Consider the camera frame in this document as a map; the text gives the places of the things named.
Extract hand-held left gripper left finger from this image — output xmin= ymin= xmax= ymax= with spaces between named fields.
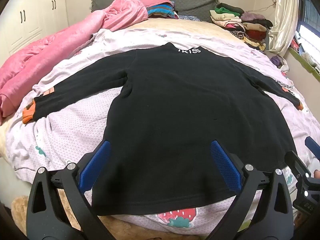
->
xmin=26 ymin=140 xmax=116 ymax=240

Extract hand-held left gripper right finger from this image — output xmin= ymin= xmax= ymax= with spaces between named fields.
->
xmin=206 ymin=140 xmax=294 ymax=240

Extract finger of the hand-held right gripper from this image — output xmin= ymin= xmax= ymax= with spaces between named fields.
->
xmin=305 ymin=136 xmax=320 ymax=159
xmin=284 ymin=150 xmax=313 ymax=183

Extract black long-sleeve sweater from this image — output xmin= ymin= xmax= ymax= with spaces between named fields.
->
xmin=22 ymin=42 xmax=304 ymax=217

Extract purple crumpled clothes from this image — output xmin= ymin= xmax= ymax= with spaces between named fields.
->
xmin=271 ymin=54 xmax=290 ymax=72

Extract pile of folded clothes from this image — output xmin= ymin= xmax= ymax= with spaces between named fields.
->
xmin=209 ymin=2 xmax=274 ymax=52

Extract lilac strawberry-print quilt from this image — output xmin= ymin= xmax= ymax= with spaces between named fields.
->
xmin=5 ymin=27 xmax=320 ymax=235

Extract green window sill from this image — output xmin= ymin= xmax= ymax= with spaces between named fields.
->
xmin=287 ymin=46 xmax=320 ymax=80

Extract window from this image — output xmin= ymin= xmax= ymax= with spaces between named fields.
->
xmin=297 ymin=0 xmax=320 ymax=58

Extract pink plush blanket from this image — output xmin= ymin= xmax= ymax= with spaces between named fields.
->
xmin=0 ymin=0 xmax=149 ymax=125

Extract cream satin curtain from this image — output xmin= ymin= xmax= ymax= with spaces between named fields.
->
xmin=268 ymin=0 xmax=300 ymax=57

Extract beige bed sheet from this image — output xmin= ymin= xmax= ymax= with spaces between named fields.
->
xmin=110 ymin=17 xmax=250 ymax=52

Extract dark floral cloth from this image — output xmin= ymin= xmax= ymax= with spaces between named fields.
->
xmin=178 ymin=14 xmax=203 ymax=22

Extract white wardrobe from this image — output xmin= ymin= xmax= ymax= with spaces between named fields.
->
xmin=0 ymin=0 xmax=67 ymax=64

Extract grey headboard cushion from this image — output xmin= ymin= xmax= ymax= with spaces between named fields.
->
xmin=90 ymin=0 xmax=220 ymax=23

